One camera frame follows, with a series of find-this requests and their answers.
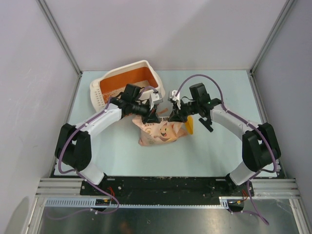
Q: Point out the black bag sealing clip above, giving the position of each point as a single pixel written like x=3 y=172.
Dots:
x=207 y=124

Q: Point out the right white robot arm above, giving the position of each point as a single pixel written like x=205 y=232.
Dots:
x=259 y=143

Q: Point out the white orange litter box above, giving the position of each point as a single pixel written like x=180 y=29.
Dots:
x=131 y=73

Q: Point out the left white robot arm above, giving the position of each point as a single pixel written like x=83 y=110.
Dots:
x=74 y=145

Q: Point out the pink cat litter bag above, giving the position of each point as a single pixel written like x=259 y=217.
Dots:
x=159 y=133

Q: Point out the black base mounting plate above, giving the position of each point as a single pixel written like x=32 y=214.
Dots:
x=167 y=190

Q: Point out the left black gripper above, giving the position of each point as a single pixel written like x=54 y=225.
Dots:
x=150 y=116

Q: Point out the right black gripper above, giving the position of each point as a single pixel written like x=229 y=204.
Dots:
x=176 y=116

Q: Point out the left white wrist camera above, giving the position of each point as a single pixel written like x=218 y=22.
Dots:
x=155 y=98

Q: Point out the yellow plastic litter scoop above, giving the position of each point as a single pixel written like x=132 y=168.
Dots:
x=189 y=125

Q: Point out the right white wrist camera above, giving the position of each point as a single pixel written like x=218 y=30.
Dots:
x=174 y=98

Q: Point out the aluminium frame rail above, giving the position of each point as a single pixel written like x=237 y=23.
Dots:
x=266 y=188

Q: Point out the grey slotted cable duct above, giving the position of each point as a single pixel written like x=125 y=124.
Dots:
x=98 y=203

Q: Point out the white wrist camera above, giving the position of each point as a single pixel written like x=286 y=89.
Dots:
x=155 y=98
x=174 y=98

